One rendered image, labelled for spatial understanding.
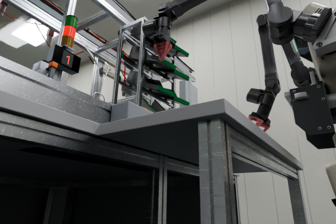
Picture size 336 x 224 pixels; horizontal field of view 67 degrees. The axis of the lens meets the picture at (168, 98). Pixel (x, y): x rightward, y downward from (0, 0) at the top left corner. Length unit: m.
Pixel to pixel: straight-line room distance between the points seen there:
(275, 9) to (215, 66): 3.97
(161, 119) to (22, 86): 0.31
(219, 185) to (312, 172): 3.54
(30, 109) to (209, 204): 0.37
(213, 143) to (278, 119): 3.71
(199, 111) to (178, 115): 0.05
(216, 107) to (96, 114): 0.39
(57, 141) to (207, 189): 0.32
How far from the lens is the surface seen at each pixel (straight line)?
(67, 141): 0.60
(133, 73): 1.43
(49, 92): 0.67
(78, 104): 0.72
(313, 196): 3.96
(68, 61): 1.10
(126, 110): 0.75
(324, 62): 0.96
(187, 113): 0.49
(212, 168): 0.47
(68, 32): 1.16
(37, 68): 0.88
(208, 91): 4.73
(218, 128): 0.47
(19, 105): 0.54
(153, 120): 0.53
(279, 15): 0.93
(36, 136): 0.56
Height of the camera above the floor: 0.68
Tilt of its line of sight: 22 degrees up
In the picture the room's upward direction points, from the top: 1 degrees clockwise
